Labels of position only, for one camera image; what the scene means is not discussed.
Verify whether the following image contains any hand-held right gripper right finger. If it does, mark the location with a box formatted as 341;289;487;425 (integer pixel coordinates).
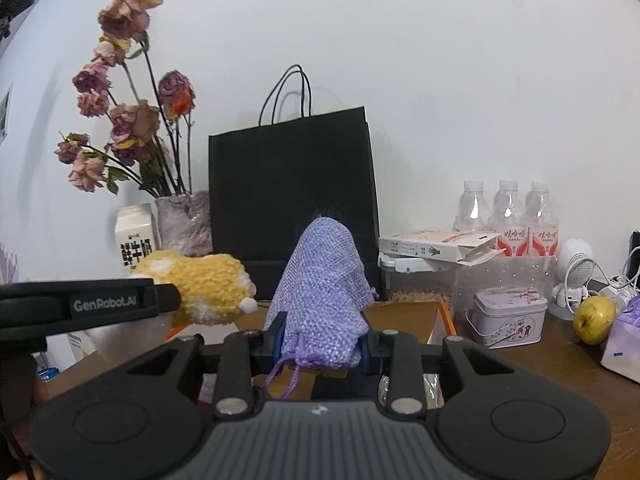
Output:
357;329;516;421

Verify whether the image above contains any black device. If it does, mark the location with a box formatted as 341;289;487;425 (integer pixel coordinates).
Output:
628;230;640;282

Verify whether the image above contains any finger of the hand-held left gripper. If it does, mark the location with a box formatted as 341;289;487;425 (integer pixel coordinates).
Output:
149;282;182;318

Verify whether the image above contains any cardboard box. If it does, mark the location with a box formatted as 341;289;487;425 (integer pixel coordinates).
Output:
165;300;457;409

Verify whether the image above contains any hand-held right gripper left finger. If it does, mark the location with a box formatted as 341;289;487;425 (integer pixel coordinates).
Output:
127;316;289;421

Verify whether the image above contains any mottled purple vase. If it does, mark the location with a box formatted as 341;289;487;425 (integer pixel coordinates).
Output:
154;189;214;258

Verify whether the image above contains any yellow-green pear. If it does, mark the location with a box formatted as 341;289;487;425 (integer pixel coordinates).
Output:
572;295;617;346

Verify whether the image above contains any white charger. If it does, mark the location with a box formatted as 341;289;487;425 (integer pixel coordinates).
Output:
597;280;632;306

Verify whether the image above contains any yellow knitted toy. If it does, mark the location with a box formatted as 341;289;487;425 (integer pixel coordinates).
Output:
130;251;259;340

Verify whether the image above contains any clear plastic water bottle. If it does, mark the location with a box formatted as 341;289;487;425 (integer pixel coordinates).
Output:
524;181;560;259
456;179;494;234
492;179;527;259

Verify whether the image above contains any flat white paper box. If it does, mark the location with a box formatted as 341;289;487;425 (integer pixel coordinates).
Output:
377;228;507;266

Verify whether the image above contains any lavender woven drawstring pouch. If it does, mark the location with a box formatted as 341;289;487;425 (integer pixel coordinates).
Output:
263;215;379;402

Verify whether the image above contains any wall picture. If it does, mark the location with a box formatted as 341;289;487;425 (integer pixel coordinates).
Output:
0;84;13;147

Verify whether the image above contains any white robot-shaped fan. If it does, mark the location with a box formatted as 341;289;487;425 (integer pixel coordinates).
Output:
549;236;596;320

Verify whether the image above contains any white cable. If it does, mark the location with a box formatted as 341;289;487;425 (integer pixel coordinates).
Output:
581;245;640;307

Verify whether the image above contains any black paper bag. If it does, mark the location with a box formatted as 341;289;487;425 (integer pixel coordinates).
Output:
208;64;381;304

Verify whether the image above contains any floral tin box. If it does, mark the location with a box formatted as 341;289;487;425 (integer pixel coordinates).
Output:
465;287;549;349

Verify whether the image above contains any person's left hand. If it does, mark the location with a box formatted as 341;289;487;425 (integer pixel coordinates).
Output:
9;374;52;463

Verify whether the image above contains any clear food container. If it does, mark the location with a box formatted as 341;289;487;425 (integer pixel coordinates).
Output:
378;252;459;304

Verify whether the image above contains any dried rose bouquet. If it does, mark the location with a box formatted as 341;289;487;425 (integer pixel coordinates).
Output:
54;0;197;199

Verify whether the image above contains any purple tissue pack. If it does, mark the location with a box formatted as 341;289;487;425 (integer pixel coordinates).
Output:
599;293;640;377

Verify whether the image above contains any white green milk carton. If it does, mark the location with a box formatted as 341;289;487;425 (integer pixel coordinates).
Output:
114;203;160;276

